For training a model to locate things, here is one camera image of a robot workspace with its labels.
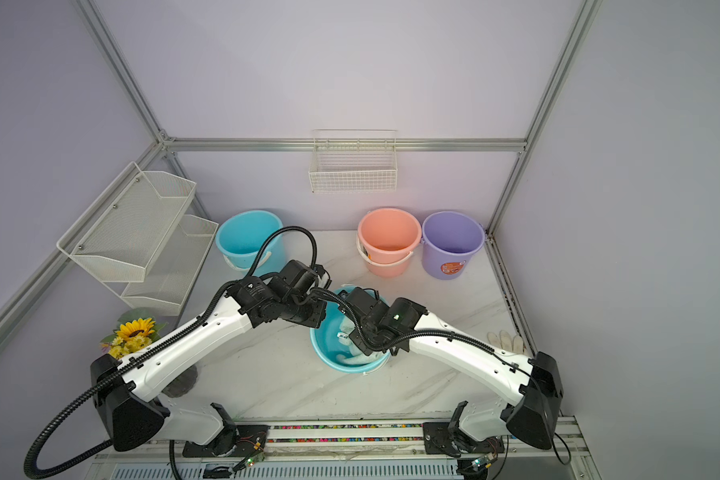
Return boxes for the mint green microfibre cloth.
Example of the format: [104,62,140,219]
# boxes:
[336,322,382,366]

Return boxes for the teal bucket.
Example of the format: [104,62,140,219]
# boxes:
[310,293,391,375]

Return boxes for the teal bucket being wiped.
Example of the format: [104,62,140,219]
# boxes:
[215,210,287,276]

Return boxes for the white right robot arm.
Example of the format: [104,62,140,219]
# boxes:
[338,287,563,451]

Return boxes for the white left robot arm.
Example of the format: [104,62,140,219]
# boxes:
[90,260,330,451]

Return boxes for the pink plastic bucket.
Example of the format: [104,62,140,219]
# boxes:
[356,208,422,278]

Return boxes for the purple plastic bucket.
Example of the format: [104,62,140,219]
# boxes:
[422,211,486,280]

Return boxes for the white work glove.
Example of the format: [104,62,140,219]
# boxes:
[487,330,527,355]

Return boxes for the sunflower bouquet in vase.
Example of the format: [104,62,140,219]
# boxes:
[100,308,166,359]

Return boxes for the white two-tier mesh shelf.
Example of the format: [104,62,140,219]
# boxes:
[57,162,218,317]

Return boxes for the black corrugated left cable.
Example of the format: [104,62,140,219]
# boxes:
[23,226,319,480]

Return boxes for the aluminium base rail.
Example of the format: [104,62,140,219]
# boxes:
[86,417,600,479]

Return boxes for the white wire wall basket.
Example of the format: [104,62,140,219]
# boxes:
[308,129,398,194]

